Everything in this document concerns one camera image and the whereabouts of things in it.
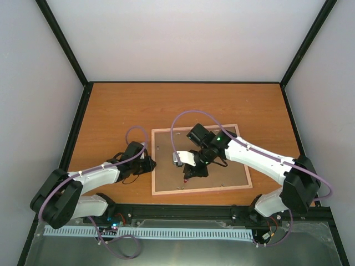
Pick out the purple cable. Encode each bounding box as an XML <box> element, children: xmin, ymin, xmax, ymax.
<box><xmin>170</xmin><ymin>110</ymin><xmax>334</xmax><ymax>248</ymax></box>
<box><xmin>38</xmin><ymin>126</ymin><xmax>149</xmax><ymax>260</ymax></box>

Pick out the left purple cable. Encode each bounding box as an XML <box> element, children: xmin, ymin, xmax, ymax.
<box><xmin>38</xmin><ymin>126</ymin><xmax>149</xmax><ymax>260</ymax></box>

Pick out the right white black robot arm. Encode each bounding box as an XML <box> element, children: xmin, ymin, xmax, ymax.
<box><xmin>174</xmin><ymin>124</ymin><xmax>321</xmax><ymax>222</ymax></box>

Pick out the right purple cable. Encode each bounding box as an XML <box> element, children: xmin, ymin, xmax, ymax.
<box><xmin>170</xmin><ymin>110</ymin><xmax>334</xmax><ymax>248</ymax></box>

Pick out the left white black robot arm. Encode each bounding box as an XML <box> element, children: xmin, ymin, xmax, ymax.
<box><xmin>30</xmin><ymin>141</ymin><xmax>156</xmax><ymax>229</ymax></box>

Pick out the black mounting rail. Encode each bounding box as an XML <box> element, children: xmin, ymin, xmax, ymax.
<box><xmin>93</xmin><ymin>204</ymin><xmax>335</xmax><ymax>227</ymax></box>

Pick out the pink wooden picture frame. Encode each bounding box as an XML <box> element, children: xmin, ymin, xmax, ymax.
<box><xmin>151</xmin><ymin>128</ymin><xmax>253</xmax><ymax>196</ymax></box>

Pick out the black enclosure frame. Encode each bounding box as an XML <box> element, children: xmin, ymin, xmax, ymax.
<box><xmin>16</xmin><ymin>0</ymin><xmax>351</xmax><ymax>266</ymax></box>

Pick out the light blue slotted cable duct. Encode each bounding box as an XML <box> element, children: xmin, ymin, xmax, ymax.
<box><xmin>43</xmin><ymin>226</ymin><xmax>253</xmax><ymax>242</ymax></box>

